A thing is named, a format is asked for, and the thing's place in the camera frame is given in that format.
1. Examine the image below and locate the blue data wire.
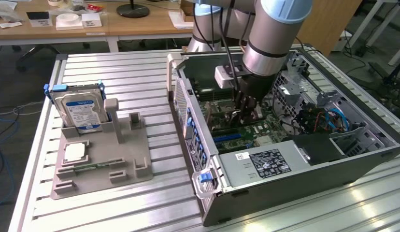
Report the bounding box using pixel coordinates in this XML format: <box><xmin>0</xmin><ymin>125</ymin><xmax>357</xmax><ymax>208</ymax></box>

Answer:
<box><xmin>326</xmin><ymin>108</ymin><xmax>350</xmax><ymax>133</ymax></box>

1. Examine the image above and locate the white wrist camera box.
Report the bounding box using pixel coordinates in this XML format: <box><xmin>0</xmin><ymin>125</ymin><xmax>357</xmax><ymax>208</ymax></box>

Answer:
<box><xmin>213</xmin><ymin>64</ymin><xmax>248</xmax><ymax>89</ymax></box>

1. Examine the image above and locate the perforated metal drive cage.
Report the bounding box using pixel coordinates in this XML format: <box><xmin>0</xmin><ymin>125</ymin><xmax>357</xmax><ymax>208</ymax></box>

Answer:
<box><xmin>266</xmin><ymin>70</ymin><xmax>317</xmax><ymax>117</ymax></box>

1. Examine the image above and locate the long wooden desk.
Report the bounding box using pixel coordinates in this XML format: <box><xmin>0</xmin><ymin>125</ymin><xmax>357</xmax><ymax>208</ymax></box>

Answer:
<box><xmin>0</xmin><ymin>0</ymin><xmax>200</xmax><ymax>47</ymax></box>

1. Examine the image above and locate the blue expansion slot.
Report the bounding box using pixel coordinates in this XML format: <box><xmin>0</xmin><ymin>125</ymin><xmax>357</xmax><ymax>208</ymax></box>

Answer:
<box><xmin>213</xmin><ymin>133</ymin><xmax>244</xmax><ymax>144</ymax></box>

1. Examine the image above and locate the silver hard disk blue label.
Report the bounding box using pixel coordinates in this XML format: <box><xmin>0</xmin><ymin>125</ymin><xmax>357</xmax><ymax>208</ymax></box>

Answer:
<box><xmin>53</xmin><ymin>88</ymin><xmax>102</xmax><ymax>134</ymax></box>

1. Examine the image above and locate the grey plastic parts rack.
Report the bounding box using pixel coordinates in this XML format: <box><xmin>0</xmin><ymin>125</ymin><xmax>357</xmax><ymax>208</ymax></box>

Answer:
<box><xmin>49</xmin><ymin>98</ymin><xmax>154</xmax><ymax>201</ymax></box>

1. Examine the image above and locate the wooden cabinet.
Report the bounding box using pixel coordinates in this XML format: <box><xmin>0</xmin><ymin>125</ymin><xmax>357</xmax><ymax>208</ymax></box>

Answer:
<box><xmin>294</xmin><ymin>0</ymin><xmax>363</xmax><ymax>57</ymax></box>

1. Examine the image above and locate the green loose RAM stick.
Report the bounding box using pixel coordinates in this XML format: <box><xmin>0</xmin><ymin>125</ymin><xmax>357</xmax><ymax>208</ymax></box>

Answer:
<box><xmin>73</xmin><ymin>162</ymin><xmax>112</xmax><ymax>171</ymax></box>

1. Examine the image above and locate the white box with tape roll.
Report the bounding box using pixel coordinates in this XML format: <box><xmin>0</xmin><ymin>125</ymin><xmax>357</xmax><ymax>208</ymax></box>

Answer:
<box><xmin>54</xmin><ymin>13</ymin><xmax>84</xmax><ymax>31</ymax></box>

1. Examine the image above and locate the white floor cable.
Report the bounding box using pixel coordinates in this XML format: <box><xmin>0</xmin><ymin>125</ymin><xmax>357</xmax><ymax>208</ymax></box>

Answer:
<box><xmin>0</xmin><ymin>101</ymin><xmax>45</xmax><ymax>116</ymax></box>

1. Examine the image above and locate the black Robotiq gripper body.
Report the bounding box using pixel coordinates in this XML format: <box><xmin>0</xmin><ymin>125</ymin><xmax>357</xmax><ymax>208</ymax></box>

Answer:
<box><xmin>236</xmin><ymin>72</ymin><xmax>279</xmax><ymax>103</ymax></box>

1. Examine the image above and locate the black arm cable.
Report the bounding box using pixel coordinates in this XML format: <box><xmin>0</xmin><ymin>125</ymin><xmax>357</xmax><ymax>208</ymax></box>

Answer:
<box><xmin>190</xmin><ymin>0</ymin><xmax>241</xmax><ymax>98</ymax></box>

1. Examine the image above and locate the blue floor cable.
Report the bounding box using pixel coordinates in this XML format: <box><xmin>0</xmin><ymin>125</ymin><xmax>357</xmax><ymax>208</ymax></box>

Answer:
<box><xmin>0</xmin><ymin>112</ymin><xmax>20</xmax><ymax>211</ymax></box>

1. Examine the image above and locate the small white labelled box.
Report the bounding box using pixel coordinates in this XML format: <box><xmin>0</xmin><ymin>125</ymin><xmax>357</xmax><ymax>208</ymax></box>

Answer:
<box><xmin>80</xmin><ymin>13</ymin><xmax>101</xmax><ymax>29</ymax></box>

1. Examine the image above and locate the grey open PC case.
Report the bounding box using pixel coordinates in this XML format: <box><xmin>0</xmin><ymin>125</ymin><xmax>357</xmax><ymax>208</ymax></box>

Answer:
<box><xmin>165</xmin><ymin>43</ymin><xmax>400</xmax><ymax>228</ymax></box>

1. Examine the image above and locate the white desk frame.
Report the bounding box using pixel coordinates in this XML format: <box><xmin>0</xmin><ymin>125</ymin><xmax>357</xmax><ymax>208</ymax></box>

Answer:
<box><xmin>346</xmin><ymin>0</ymin><xmax>400</xmax><ymax>66</ymax></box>

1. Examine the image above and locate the white paper stack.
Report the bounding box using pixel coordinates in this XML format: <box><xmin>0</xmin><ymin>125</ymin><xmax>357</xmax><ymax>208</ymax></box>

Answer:
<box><xmin>166</xmin><ymin>11</ymin><xmax>194</xmax><ymax>30</ymax></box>

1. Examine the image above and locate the red wire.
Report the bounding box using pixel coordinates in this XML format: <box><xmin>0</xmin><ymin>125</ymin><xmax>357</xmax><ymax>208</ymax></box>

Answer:
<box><xmin>313</xmin><ymin>111</ymin><xmax>326</xmax><ymax>133</ymax></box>

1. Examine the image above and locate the black and white box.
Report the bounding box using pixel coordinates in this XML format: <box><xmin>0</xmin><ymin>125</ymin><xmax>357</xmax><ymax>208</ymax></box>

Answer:
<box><xmin>25</xmin><ymin>11</ymin><xmax>53</xmax><ymax>28</ymax></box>

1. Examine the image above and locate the black floor stand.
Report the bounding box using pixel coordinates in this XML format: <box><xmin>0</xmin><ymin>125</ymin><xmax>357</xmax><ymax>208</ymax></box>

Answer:
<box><xmin>367</xmin><ymin>60</ymin><xmax>400</xmax><ymax>107</ymax></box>

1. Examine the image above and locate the silver CPU chip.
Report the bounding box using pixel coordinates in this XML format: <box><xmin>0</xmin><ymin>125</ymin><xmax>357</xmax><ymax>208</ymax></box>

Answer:
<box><xmin>62</xmin><ymin>144</ymin><xmax>86</xmax><ymax>163</ymax></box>

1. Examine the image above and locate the black chair base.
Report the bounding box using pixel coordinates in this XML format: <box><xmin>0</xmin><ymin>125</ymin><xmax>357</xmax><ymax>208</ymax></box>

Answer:
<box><xmin>10</xmin><ymin>43</ymin><xmax>92</xmax><ymax>72</ymax></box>

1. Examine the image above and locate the brown cardboard box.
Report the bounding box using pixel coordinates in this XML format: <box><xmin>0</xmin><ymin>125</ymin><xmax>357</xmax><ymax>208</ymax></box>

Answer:
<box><xmin>180</xmin><ymin>0</ymin><xmax>196</xmax><ymax>16</ymax></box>

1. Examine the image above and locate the clear plastic bag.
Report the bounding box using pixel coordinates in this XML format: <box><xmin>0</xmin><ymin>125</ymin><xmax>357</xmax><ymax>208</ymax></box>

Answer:
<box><xmin>0</xmin><ymin>0</ymin><xmax>26</xmax><ymax>22</ymax></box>

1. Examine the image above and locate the green motherboard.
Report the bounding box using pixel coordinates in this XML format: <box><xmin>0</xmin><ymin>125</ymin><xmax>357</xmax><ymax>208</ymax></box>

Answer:
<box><xmin>186</xmin><ymin>81</ymin><xmax>299</xmax><ymax>153</ymax></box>

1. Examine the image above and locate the black round lamp base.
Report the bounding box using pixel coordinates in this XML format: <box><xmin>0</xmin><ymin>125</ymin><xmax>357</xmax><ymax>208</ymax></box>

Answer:
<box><xmin>116</xmin><ymin>0</ymin><xmax>150</xmax><ymax>18</ymax></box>

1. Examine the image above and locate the grey power supply unit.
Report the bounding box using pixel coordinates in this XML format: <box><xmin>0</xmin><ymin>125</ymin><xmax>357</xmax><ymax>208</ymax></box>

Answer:
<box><xmin>217</xmin><ymin>140</ymin><xmax>313</xmax><ymax>189</ymax></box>

